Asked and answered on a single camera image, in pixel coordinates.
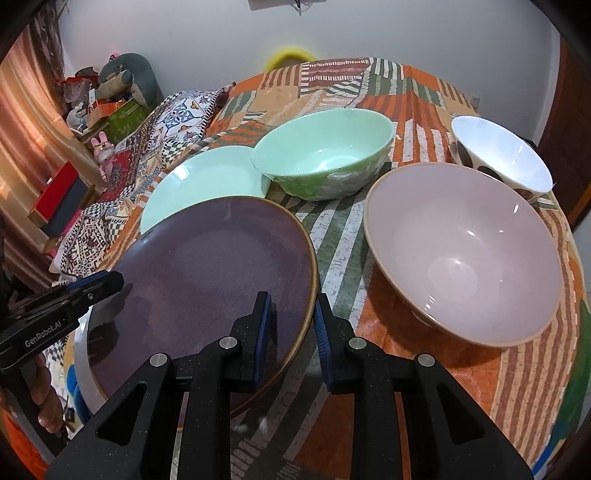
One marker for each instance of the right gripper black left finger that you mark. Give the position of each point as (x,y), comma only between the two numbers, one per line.
(233,364)

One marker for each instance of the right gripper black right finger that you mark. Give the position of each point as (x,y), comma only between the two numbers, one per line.
(381,385)

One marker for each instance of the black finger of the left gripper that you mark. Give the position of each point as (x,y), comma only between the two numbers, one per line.
(95,288)

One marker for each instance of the white plate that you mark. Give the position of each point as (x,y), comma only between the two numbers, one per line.
(91,394)

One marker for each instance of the dark purple ceramic plate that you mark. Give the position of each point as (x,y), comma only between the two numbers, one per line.
(189,277)

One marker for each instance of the mint green plate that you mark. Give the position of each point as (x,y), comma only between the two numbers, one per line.
(215,173)

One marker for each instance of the white bowl with dark spots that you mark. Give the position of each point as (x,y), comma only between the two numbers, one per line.
(492,149)

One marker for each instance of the orange sleeve forearm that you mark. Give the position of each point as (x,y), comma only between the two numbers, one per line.
(23,448)

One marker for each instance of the person's left hand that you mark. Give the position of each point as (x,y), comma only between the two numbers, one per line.
(50,415)

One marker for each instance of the red and blue box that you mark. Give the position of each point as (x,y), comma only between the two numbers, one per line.
(64,195)

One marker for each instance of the pink bunny toy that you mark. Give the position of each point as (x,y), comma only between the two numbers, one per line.
(103,151)

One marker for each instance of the large pink bowl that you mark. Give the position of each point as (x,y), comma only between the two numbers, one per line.
(465,252)

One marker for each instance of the green box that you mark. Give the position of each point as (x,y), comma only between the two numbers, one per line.
(125,120)

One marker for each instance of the pink striped curtain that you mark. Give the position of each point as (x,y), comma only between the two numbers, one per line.
(35,143)

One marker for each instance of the patterned quilt blanket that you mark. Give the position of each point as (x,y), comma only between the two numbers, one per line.
(104,230)

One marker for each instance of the mint green bowl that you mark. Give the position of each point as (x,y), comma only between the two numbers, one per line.
(326,155)

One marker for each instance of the grey plush toy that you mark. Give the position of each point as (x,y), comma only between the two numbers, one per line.
(129,75)

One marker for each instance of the brown wooden door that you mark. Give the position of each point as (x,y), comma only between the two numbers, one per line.
(565,144)

